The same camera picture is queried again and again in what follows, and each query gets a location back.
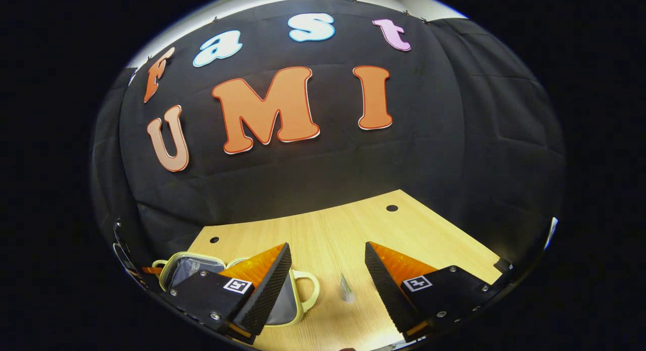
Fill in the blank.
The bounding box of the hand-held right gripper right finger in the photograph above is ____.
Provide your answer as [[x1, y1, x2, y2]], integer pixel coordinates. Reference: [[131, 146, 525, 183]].
[[364, 241, 506, 341]]

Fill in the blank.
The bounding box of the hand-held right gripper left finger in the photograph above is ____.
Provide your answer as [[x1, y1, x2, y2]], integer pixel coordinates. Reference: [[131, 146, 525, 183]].
[[168, 242, 293, 344]]

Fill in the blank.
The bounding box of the green white skin care tube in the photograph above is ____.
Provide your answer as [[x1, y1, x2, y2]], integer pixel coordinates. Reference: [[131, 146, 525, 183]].
[[339, 273, 355, 304]]

